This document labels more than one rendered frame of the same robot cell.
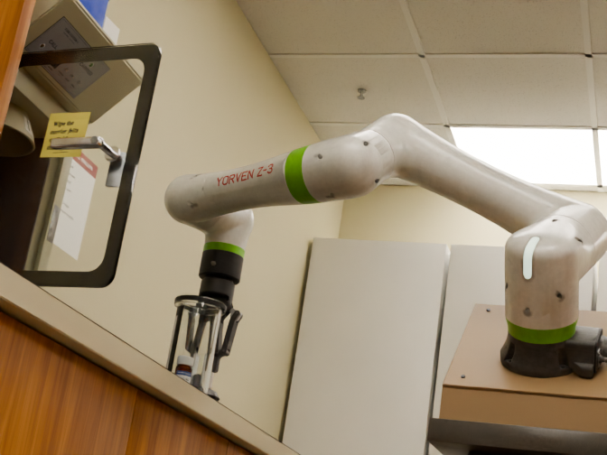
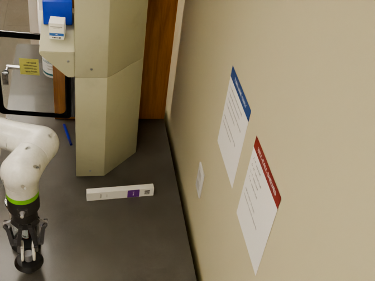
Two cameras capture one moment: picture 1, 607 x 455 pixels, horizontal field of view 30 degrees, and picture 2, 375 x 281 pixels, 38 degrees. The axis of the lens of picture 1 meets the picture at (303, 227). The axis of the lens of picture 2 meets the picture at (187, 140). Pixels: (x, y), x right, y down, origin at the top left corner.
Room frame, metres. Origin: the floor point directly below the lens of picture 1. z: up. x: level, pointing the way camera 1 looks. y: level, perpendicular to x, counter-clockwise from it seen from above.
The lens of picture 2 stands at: (3.55, -0.06, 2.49)
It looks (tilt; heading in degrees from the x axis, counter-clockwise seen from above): 39 degrees down; 147
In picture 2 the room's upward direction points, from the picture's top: 9 degrees clockwise
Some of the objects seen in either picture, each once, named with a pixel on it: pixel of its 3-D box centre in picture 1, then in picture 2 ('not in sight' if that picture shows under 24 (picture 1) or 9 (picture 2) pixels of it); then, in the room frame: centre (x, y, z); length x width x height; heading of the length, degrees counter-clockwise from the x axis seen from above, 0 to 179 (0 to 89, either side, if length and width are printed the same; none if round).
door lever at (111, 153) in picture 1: (84, 147); not in sight; (1.59, 0.34, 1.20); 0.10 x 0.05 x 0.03; 64
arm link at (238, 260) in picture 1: (221, 269); (23, 201); (2.40, 0.16, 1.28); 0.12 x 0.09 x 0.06; 162
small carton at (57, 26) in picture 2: (98, 37); (57, 28); (1.90, 0.43, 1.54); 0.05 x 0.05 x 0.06; 65
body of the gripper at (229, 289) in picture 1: (215, 301); (24, 217); (2.39, 0.17, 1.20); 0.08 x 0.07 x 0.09; 72
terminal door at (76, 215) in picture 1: (54, 162); (33, 76); (1.65, 0.40, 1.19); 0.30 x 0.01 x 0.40; 64
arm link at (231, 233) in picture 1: (226, 225); (22, 174); (2.39, 0.17, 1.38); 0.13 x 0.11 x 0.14; 139
